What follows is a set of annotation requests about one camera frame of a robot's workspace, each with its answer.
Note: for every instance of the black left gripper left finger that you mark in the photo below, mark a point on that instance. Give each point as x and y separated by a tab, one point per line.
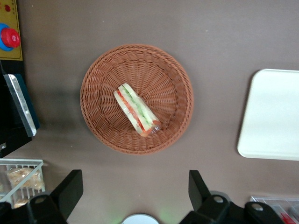
70	186

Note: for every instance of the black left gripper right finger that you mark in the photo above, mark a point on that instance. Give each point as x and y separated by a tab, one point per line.
198	186

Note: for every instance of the triangle sandwich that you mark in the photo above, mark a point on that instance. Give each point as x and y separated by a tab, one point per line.
135	109

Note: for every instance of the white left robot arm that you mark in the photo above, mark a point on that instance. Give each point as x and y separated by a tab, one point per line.
140	219

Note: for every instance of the cream plastic tray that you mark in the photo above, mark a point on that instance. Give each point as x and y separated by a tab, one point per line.
268	116

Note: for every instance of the round brown wicker basket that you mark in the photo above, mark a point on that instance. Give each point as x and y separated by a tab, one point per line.
151	70

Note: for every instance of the clear bag of crackers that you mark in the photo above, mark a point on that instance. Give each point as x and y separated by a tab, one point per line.
23	178
19	203

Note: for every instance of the clear acrylic bottle rack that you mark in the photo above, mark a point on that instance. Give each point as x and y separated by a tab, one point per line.
268	200

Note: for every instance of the black heating appliance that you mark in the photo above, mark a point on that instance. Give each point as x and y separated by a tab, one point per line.
14	142

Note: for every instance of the red emergency stop button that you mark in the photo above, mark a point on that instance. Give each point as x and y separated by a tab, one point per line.
9	38

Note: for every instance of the yellow control panel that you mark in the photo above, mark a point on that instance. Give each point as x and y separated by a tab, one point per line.
14	16

